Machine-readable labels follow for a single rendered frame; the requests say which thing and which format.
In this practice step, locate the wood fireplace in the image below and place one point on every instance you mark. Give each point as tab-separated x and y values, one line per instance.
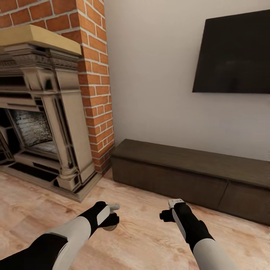
43	133

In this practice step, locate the pillar candle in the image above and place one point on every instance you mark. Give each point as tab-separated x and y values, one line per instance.
110	228

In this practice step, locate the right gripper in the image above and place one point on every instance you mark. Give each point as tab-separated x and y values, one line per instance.
166	215

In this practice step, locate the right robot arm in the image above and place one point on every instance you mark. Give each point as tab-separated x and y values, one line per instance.
208	254

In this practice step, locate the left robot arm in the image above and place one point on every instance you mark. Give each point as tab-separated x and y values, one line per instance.
57	248

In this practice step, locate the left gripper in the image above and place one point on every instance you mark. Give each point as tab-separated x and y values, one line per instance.
113	220

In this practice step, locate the wall mounted tv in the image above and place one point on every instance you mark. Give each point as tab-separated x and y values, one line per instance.
235	54

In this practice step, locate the countertop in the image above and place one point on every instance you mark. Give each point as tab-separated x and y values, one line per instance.
39	36

